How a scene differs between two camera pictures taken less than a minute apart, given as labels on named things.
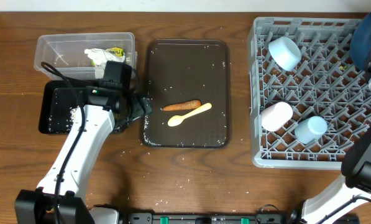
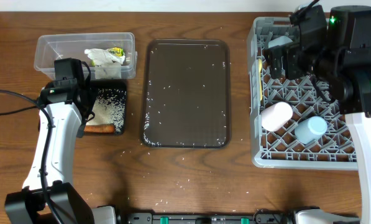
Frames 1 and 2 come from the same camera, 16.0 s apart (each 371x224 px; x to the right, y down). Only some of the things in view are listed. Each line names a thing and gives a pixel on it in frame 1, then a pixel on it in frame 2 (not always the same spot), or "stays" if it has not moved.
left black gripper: x=140 y=107 -> x=87 y=104
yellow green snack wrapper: x=114 y=50 stays
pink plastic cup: x=274 y=117 stays
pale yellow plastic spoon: x=176 y=120 -> x=260 y=79
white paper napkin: x=100 y=57 stays
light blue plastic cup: x=309 y=130 stays
